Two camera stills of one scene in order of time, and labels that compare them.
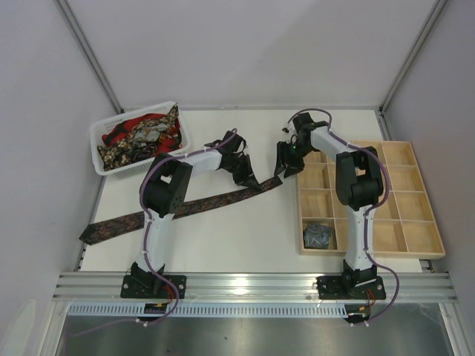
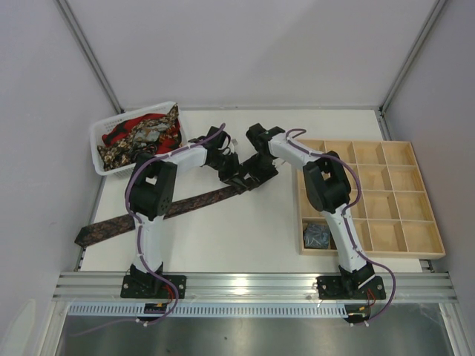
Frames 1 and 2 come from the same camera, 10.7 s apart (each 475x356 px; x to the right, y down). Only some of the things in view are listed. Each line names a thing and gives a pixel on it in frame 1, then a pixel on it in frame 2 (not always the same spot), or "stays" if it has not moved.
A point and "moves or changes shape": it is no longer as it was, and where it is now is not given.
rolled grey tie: x=317 y=236 stays
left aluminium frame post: x=89 y=53 stays
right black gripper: x=288 y=159 → x=260 y=167
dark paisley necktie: x=135 y=224 moves or changes shape
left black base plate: x=131 y=288 stays
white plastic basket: x=96 y=129 stays
